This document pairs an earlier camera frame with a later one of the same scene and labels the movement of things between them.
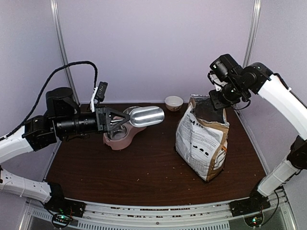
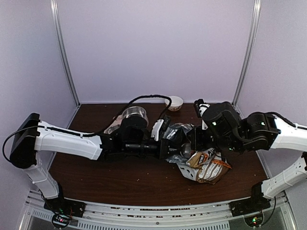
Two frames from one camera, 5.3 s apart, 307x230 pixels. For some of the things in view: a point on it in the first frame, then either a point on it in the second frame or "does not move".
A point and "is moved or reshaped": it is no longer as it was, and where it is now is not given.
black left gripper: x=103 y=120 to x=164 y=153
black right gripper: x=217 y=103 to x=197 y=144
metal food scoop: x=145 y=116 to x=185 y=150
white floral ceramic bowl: x=173 y=103 does not move
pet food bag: x=201 y=137 is moved or reshaped
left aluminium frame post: x=61 y=37 does not move
